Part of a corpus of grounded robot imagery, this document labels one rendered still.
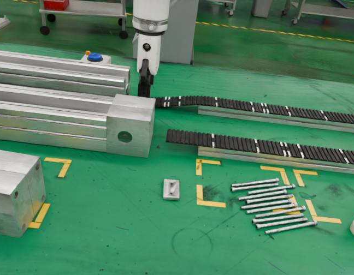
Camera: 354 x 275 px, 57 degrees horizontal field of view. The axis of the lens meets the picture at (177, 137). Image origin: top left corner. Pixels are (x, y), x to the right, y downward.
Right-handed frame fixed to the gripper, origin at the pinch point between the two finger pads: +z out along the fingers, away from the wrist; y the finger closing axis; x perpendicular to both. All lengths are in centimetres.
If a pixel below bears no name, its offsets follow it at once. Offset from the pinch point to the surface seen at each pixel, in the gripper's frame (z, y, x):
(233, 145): 2.1, -20.1, -22.4
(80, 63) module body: -3.1, 2.9, 18.6
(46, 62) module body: -2.4, 2.3, 27.6
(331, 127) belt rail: 4, -2, -52
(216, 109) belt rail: 3.4, -2.0, -19.6
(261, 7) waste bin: 68, 478, -128
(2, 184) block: -4.1, -46.1, 15.0
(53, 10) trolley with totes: 57, 271, 130
